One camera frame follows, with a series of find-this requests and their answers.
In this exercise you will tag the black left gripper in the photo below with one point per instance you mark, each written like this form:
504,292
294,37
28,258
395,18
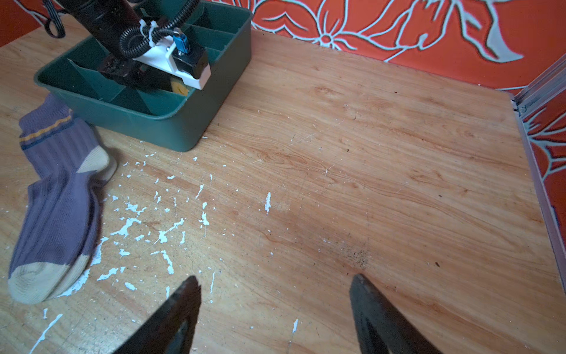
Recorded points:
115,25

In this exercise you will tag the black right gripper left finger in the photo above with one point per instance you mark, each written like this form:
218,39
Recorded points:
171,328

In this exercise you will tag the aluminium frame post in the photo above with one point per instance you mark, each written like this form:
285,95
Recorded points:
541,90

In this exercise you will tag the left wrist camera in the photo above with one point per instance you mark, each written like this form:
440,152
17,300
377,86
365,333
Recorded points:
192,67

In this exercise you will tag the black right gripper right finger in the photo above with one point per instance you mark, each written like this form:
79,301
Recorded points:
380,327

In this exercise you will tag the green striped sock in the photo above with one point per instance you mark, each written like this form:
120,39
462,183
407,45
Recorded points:
178,87

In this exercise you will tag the purple sock beige toe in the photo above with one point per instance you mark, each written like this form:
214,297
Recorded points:
62,220

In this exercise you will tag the green plastic divider tray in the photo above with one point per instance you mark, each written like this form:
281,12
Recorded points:
156,114

